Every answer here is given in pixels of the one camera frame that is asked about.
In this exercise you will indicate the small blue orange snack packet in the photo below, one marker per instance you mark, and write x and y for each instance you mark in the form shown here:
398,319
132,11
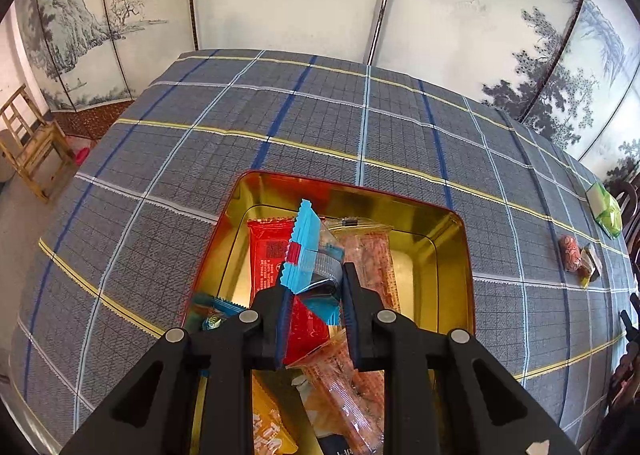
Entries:
220,307

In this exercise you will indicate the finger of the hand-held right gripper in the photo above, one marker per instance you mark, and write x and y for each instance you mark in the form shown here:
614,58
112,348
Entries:
627,320

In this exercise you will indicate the light blue snack packet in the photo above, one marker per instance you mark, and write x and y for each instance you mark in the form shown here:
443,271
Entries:
305,235

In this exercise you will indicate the green snack packet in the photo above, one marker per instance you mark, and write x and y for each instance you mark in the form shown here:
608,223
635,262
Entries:
610,215

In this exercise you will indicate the dark blue snack packet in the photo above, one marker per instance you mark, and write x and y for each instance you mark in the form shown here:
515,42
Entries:
340,447

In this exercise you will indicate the brown snack packet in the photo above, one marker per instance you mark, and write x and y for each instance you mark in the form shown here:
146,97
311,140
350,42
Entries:
590,267

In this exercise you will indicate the small red object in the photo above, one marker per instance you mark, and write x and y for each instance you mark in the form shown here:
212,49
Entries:
82,154

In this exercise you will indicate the red and gold tin box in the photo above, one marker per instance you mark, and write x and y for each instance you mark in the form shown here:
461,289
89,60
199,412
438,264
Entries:
415,230

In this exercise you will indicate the light wooden chair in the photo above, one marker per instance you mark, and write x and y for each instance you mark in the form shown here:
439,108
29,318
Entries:
30,145

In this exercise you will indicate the grey plaid tablecloth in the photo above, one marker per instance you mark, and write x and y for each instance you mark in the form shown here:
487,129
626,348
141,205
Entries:
250,110

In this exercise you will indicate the red patterned snack packet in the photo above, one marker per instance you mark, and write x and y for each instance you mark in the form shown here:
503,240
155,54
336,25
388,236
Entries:
569,252

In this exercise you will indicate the dark wooden chair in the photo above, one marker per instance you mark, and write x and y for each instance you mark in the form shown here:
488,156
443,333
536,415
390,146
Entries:
631,205

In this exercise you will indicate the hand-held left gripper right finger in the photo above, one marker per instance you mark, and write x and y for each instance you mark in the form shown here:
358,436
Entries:
350,320

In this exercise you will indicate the orange translucent snack packet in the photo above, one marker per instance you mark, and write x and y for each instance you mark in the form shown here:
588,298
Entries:
372,260
340,385

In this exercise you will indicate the yellow orange snack packet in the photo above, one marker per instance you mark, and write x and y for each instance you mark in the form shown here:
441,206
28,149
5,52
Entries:
270,427

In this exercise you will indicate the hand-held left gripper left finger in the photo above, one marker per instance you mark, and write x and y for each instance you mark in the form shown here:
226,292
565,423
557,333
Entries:
284,330

